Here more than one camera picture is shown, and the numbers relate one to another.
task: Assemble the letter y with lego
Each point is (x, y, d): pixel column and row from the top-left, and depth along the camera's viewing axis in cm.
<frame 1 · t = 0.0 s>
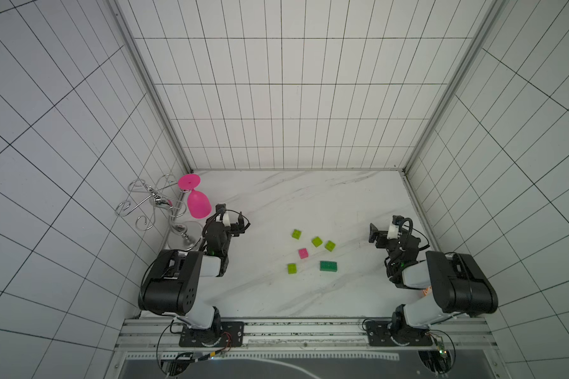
left hand: (229, 215, 94), fingers open
right hand: (386, 221, 92), fingers open
pink plastic wine glass: (199, 207, 85), point 19 cm above the table
lime lego brick far: (296, 234, 97), point 2 cm above the table
lime lego brick middle: (317, 242, 95), point 2 cm above the table
lime lego brick right: (329, 245, 94), on the table
pink lego brick: (303, 253, 91), point 2 cm above the table
lime lego brick near: (292, 268, 87), point 2 cm above the table
dark green long lego brick: (328, 266, 89), on the table

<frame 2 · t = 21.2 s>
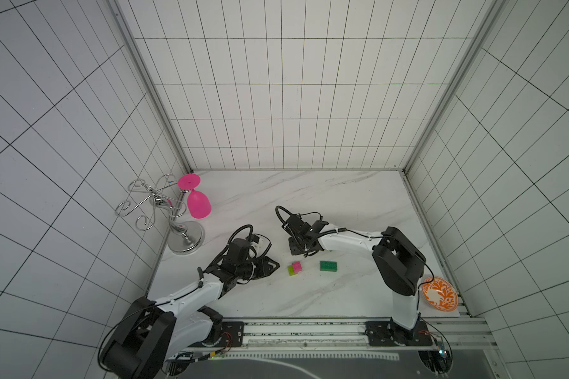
left hand: (274, 270, 83), fingers open
right hand: (297, 240, 93), fingers open
pink lego brick: (297, 267, 85), point 4 cm above the table
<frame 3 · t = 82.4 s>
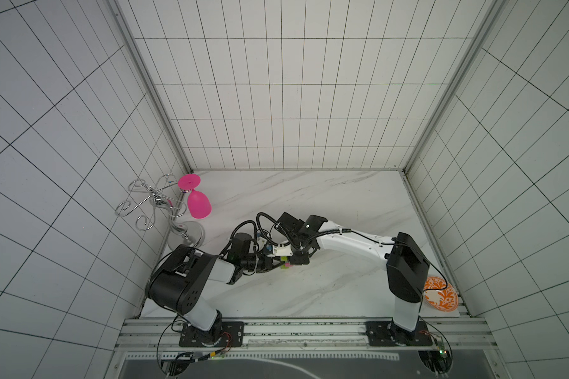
left hand: (281, 265, 86), fingers closed
right hand: (292, 246, 86), fingers open
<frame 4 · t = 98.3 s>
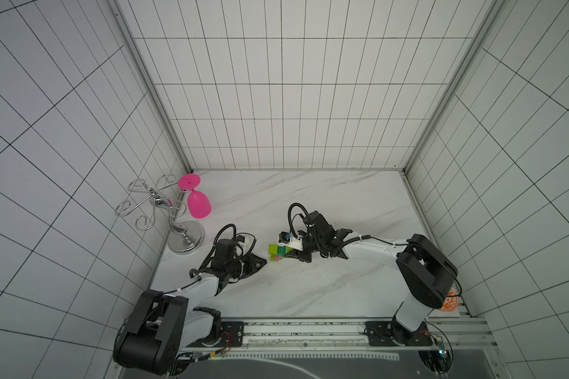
left hand: (263, 265, 86), fingers closed
right hand: (287, 240, 87), fingers open
